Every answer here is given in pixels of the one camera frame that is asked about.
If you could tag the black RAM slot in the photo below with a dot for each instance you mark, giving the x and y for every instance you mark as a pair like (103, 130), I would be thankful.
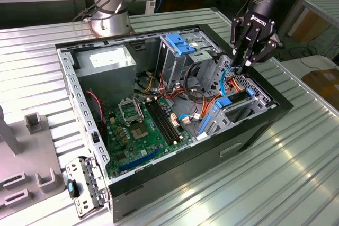
(167, 120)
(159, 124)

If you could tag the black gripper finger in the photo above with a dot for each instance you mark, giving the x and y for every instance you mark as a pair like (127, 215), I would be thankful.
(266, 51)
(242, 48)

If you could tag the metal optical drive cage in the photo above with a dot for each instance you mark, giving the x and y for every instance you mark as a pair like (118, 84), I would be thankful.
(172, 67)

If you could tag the white side table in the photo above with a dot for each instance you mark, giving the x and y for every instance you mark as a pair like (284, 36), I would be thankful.
(325, 62)

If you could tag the blue black latch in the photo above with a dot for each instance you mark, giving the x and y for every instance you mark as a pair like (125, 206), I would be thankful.
(71, 187)

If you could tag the metal card retention bracket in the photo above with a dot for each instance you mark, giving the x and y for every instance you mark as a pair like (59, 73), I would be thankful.
(79, 204)

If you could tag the grey power supply unit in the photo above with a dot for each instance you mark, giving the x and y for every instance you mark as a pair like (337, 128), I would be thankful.
(106, 77)

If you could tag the hard disk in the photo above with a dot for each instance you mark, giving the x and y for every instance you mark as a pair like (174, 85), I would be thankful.
(223, 103)

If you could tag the metal disk bay cage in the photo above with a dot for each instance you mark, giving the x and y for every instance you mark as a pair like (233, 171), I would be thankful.
(218, 125)

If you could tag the black open PC case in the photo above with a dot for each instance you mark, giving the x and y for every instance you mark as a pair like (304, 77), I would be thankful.
(185, 167)

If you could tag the blue expansion slot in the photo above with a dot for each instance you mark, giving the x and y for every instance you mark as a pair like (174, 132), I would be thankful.
(137, 161)

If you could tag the green motherboard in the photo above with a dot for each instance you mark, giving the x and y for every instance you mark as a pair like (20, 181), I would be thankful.
(116, 141)

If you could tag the CPU socket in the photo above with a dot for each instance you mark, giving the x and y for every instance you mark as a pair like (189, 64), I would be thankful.
(139, 130)

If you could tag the blue plastic drive latch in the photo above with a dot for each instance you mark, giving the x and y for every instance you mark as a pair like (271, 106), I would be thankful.
(182, 48)

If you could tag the grey parts rack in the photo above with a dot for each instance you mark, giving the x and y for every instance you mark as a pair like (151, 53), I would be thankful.
(26, 152)

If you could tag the brown cardboard box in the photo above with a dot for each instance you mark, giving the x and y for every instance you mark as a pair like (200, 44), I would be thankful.
(324, 85)

